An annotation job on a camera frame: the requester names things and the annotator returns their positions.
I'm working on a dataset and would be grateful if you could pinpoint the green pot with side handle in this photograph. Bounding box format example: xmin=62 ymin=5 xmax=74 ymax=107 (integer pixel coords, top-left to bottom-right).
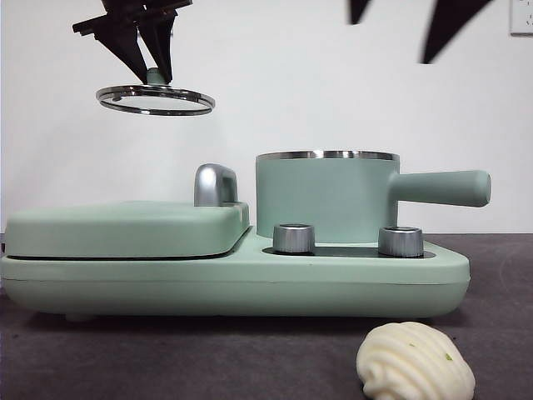
xmin=255 ymin=148 xmax=492 ymax=246

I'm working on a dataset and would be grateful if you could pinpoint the white wall socket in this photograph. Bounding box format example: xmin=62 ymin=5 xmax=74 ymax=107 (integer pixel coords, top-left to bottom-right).
xmin=510 ymin=0 xmax=533 ymax=36

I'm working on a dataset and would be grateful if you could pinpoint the green griddle lid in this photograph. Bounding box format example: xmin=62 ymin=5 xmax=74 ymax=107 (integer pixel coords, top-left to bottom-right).
xmin=3 ymin=200 xmax=253 ymax=258

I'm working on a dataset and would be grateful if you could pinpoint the silver griddle lid handle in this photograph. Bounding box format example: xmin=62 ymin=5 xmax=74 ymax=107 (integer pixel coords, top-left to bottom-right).
xmin=193 ymin=163 xmax=240 ymax=208

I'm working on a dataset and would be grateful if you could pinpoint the silver control knob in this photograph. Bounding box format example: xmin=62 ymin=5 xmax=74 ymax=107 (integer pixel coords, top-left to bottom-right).
xmin=377 ymin=226 xmax=425 ymax=257
xmin=272 ymin=223 xmax=316 ymax=254

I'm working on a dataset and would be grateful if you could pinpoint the glass pot lid green knob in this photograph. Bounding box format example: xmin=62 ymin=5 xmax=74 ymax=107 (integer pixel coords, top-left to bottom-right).
xmin=95 ymin=67 xmax=217 ymax=117

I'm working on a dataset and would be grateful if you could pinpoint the twisted ridged white bun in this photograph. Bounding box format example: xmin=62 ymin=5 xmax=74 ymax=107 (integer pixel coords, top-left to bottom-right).
xmin=356 ymin=320 xmax=476 ymax=400

